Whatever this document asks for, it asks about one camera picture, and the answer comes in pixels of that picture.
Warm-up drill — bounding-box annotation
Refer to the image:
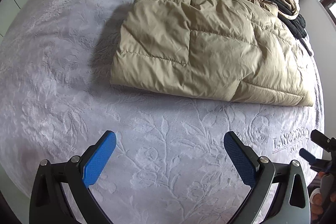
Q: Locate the person's right hand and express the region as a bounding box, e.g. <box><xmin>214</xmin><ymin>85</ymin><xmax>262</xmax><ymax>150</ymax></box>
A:
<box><xmin>309</xmin><ymin>187</ymin><xmax>325</xmax><ymax>214</ymax></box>

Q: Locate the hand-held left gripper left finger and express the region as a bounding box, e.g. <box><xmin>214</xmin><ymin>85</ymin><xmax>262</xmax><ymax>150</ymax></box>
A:
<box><xmin>29</xmin><ymin>130</ymin><xmax>117</xmax><ymax>224</ymax></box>

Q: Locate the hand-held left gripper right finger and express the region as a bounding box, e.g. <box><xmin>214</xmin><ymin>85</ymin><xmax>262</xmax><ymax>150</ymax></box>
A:
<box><xmin>223</xmin><ymin>131</ymin><xmax>311</xmax><ymax>224</ymax></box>

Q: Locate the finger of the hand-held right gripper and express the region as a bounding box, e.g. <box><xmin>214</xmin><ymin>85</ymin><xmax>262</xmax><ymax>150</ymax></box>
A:
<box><xmin>310</xmin><ymin>130</ymin><xmax>336</xmax><ymax>148</ymax></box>
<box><xmin>299</xmin><ymin>148</ymin><xmax>320</xmax><ymax>165</ymax></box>

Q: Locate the beige puffer jacket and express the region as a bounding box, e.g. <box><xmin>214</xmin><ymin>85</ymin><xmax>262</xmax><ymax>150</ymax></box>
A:
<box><xmin>110</xmin><ymin>0</ymin><xmax>315</xmax><ymax>107</ymax></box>

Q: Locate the black garment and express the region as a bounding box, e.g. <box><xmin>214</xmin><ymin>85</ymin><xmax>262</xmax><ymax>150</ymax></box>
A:
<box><xmin>234</xmin><ymin>0</ymin><xmax>307</xmax><ymax>40</ymax></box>

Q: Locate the lavender embossed bed blanket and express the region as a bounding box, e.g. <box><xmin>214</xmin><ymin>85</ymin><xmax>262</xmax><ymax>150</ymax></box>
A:
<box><xmin>0</xmin><ymin>0</ymin><xmax>325</xmax><ymax>224</ymax></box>

